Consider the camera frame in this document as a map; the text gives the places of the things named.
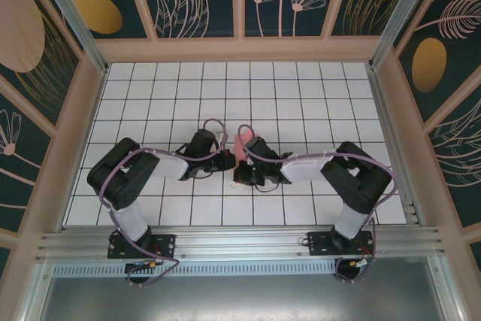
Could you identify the pink cloth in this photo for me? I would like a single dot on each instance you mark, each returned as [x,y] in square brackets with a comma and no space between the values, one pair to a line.
[239,150]

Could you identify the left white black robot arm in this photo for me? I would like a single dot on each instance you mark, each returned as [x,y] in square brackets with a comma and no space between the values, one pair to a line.
[169,167]

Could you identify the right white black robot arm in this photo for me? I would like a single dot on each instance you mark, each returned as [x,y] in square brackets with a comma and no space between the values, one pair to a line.
[304,168]

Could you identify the grey metal base panel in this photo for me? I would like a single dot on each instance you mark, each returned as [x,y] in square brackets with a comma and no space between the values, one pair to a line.
[240,298]

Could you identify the yellow power connector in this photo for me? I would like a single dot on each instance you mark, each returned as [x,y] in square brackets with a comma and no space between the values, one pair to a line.
[152,264]
[353,262]

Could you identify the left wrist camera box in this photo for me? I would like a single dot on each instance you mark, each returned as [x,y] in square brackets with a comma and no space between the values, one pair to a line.
[220,135]

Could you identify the long aluminium mounting rail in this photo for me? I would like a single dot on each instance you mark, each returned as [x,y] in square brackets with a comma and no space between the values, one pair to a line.
[240,242]

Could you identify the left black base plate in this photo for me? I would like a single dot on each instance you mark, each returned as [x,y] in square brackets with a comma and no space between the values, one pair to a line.
[165,244]

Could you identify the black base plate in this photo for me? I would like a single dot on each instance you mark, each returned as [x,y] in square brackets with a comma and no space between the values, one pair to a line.
[165,244]
[319,246]

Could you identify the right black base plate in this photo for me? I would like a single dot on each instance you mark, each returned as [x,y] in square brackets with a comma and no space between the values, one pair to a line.
[319,246]

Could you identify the aluminium side rail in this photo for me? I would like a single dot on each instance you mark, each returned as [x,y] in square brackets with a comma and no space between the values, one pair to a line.
[377,95]

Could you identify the left aluminium corner post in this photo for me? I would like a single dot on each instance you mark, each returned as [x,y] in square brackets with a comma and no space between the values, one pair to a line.
[71,9]

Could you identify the aluminium corner post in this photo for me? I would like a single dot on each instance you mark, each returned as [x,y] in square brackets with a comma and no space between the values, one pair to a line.
[71,9]
[402,9]

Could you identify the right aluminium corner post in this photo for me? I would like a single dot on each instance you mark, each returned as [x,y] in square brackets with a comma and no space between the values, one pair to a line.
[402,9]

